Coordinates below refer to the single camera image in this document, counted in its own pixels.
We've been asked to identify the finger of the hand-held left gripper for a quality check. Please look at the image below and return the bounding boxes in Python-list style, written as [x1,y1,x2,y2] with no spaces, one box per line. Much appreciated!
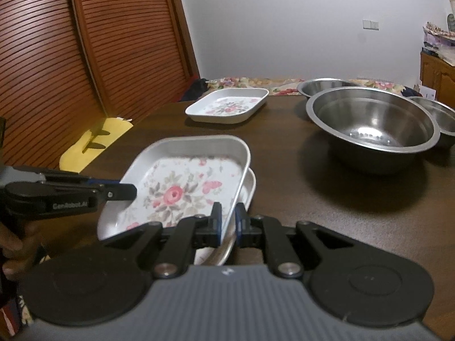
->
[95,183,138,202]
[37,171,122,187]

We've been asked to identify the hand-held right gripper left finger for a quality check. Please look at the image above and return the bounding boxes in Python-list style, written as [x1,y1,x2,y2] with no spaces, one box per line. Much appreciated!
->
[101,202,223,280]

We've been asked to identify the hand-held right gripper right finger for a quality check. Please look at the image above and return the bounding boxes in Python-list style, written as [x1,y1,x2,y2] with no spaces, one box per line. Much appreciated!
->
[235,202,356,278]

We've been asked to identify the floral rectangular plate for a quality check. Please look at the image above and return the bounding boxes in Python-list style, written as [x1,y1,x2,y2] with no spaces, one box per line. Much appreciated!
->
[185,88,270,124]
[97,135,251,241]
[195,167,257,267]

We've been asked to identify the medium steel bowl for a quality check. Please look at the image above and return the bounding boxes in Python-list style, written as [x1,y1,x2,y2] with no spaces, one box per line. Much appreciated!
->
[296,78,358,97]

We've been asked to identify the person's left hand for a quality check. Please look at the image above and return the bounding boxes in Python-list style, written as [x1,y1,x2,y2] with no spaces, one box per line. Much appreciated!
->
[0,217,48,279]

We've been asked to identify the yellow mat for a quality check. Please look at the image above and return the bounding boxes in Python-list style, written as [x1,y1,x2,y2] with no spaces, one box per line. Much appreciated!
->
[59,117,134,171]

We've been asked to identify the patterned cloth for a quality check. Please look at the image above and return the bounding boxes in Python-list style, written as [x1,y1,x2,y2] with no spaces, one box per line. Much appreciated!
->
[0,300,31,335]

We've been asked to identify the dark cloth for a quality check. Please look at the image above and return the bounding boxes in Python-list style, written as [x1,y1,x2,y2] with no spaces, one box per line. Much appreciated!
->
[181,77,210,102]

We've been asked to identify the floral blanket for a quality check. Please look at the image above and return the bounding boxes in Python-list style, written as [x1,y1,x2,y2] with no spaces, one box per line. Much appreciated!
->
[206,76,413,96]

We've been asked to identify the large steel bowl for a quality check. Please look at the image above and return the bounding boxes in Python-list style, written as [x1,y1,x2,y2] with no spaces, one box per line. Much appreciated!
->
[306,86,440,174]

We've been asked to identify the brown wardrobe side panel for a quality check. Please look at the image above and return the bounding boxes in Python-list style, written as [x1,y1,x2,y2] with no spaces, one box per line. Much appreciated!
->
[166,0,200,83]

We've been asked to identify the cardboard box with white paper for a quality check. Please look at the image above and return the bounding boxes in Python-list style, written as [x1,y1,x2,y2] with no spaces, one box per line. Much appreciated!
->
[417,84,437,101]

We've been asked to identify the small steel bowl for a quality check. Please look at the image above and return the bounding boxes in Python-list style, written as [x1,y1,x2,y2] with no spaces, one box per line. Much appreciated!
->
[408,96,455,148]

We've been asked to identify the wooden cabinet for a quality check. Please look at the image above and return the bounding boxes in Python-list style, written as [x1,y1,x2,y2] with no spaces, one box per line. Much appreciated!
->
[419,51,455,110]

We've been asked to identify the pile of papers and bags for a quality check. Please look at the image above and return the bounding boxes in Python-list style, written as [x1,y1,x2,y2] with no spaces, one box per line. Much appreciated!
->
[422,21,455,66]

